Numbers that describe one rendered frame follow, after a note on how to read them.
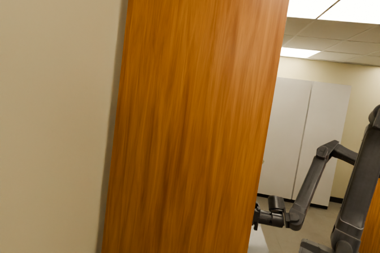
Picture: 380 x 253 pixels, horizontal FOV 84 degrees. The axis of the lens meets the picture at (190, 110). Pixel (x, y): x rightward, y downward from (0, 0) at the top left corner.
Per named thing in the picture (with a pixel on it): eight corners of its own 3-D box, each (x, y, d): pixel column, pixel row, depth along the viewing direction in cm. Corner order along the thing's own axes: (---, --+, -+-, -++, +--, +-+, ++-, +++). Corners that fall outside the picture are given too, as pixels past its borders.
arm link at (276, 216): (286, 226, 89) (283, 230, 93) (285, 209, 94) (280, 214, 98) (270, 222, 90) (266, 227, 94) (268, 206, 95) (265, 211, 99)
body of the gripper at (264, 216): (254, 200, 97) (270, 204, 96) (250, 221, 98) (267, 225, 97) (256, 208, 91) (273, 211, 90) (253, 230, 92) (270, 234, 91)
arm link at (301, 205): (331, 148, 104) (328, 160, 111) (318, 144, 108) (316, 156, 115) (299, 226, 84) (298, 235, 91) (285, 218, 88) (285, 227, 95)
